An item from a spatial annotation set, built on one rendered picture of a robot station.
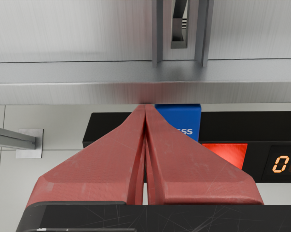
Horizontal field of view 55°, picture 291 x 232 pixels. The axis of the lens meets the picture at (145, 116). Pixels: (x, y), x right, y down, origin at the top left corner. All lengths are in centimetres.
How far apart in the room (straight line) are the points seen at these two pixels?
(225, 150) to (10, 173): 83
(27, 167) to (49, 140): 10
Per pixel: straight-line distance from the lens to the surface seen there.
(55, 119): 92
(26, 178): 94
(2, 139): 76
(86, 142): 19
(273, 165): 21
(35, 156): 92
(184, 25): 75
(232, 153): 19
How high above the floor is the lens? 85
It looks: 79 degrees down
